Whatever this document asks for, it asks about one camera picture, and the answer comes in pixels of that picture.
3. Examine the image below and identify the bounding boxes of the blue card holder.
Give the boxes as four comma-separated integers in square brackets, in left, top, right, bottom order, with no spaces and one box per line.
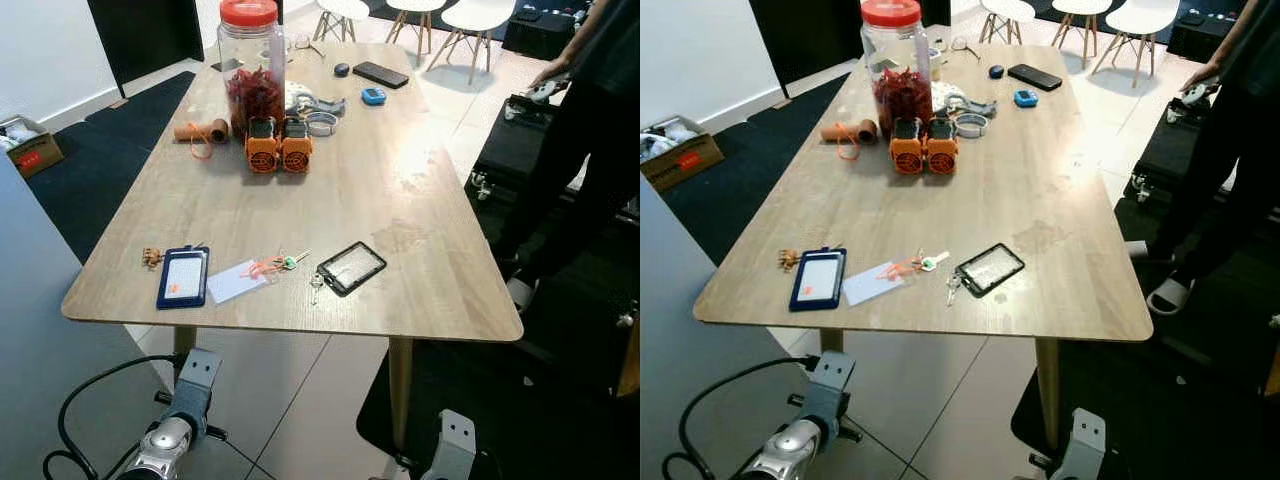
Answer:
[788,247,849,313]
[156,246,211,310]

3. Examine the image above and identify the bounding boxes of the clear jar red lid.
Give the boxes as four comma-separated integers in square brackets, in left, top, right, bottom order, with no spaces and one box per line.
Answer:
[859,0,934,142]
[217,0,290,142]

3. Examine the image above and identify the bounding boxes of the open cardboard box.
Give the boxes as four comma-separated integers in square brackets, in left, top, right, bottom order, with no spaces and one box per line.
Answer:
[0,115,65,180]
[640,115,726,194]

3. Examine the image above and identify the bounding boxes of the orange black battery device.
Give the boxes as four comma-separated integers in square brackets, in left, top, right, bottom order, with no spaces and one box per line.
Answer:
[924,118,960,177]
[889,118,926,177]
[245,117,282,175]
[280,118,315,174]

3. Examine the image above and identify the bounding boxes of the person hand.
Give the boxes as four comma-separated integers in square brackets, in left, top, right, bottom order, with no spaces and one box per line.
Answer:
[1185,61,1224,93]
[530,57,574,90]

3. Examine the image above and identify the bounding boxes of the white paper card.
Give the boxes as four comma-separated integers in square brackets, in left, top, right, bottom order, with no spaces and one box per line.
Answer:
[206,260,270,305]
[842,262,907,307]

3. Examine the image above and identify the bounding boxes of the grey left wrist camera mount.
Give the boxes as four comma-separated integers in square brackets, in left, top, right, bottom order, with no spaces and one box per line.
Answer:
[172,348,225,443]
[798,350,859,443]

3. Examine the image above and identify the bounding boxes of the brown cardboard tube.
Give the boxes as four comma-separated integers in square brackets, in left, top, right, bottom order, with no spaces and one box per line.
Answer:
[174,119,230,143]
[821,119,878,144]

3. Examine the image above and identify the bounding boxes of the black floor mat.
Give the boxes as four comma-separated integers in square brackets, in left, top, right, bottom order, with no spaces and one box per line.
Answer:
[1010,335,1280,480]
[24,70,197,265]
[660,72,853,267]
[356,335,641,480]

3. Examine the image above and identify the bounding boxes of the black case on casters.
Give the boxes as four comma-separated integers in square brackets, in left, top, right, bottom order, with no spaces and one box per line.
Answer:
[1128,100,1211,206]
[468,95,566,203]

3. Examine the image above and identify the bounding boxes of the grey tape dispenser tool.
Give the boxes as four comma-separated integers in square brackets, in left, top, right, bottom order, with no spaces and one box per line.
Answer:
[940,92,998,119]
[289,91,348,119]

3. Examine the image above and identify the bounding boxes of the black door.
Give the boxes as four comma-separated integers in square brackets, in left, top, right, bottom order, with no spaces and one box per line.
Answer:
[87,0,207,87]
[748,0,862,87]

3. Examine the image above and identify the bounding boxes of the white chair wooden legs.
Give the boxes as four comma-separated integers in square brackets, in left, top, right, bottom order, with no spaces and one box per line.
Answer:
[385,0,442,56]
[313,0,372,44]
[425,0,517,87]
[975,0,1033,44]
[1090,0,1178,88]
[1049,0,1103,57]

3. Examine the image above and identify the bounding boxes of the person in dark clothes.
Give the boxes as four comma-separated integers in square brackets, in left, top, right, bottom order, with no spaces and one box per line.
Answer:
[1145,0,1280,317]
[490,0,641,313]

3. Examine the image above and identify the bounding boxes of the light wooden table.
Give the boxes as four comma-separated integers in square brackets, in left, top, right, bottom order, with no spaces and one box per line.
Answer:
[62,42,524,453]
[693,42,1154,453]

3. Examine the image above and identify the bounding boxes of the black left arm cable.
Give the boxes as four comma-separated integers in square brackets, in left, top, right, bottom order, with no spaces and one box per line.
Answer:
[42,354,183,480]
[677,356,817,480]

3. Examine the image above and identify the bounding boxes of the black low bench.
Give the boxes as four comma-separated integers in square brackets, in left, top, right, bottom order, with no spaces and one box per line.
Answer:
[1165,6,1251,63]
[500,4,593,62]

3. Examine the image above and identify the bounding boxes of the black card holder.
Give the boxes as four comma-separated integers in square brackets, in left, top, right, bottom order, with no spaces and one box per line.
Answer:
[316,241,388,298]
[954,243,1027,299]

